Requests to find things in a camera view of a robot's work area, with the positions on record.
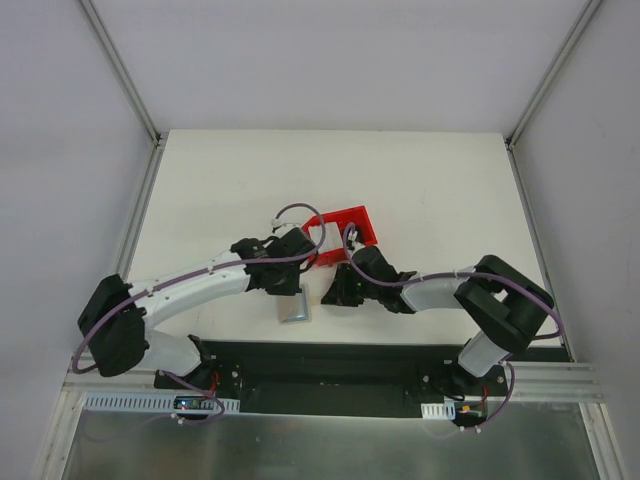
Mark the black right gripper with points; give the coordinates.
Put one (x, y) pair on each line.
(343, 288)

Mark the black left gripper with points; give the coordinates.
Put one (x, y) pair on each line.
(282, 284)

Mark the beige leather card holder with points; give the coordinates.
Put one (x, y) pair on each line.
(300, 308)

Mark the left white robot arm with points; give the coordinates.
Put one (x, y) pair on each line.
(120, 321)

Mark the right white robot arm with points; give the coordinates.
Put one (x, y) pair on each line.
(508, 308)

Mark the right white cable duct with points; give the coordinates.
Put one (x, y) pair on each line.
(438, 411)

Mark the white cable duct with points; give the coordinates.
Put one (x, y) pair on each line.
(438, 411)
(159, 403)

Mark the aluminium rail profile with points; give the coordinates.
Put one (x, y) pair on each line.
(555, 382)

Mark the left white cable duct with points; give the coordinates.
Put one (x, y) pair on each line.
(159, 403)

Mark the left aluminium frame post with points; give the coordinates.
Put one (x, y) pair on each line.
(119, 70)

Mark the aluminium frame post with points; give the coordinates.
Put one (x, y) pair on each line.
(119, 70)
(587, 14)

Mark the right aluminium frame post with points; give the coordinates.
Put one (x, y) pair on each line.
(587, 14)

